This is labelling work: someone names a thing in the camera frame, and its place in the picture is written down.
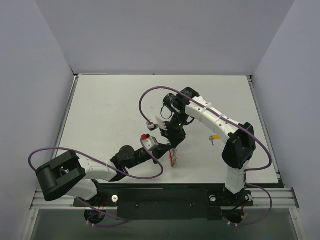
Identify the keyring bunch with coloured tags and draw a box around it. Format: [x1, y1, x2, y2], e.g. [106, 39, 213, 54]
[169, 148, 178, 168]

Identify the key with yellow tag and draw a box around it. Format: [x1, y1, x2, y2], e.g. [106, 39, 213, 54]
[209, 135, 221, 146]

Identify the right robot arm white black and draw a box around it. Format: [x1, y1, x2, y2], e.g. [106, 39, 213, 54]
[160, 87, 256, 205]

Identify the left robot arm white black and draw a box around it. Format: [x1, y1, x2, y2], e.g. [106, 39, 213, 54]
[35, 143, 172, 206]

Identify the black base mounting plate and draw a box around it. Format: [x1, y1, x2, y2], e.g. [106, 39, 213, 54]
[87, 183, 254, 223]

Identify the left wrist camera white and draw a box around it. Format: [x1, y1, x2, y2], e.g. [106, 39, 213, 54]
[140, 134, 159, 152]

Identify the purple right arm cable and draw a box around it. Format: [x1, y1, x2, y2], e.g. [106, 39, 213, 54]
[138, 86, 273, 228]

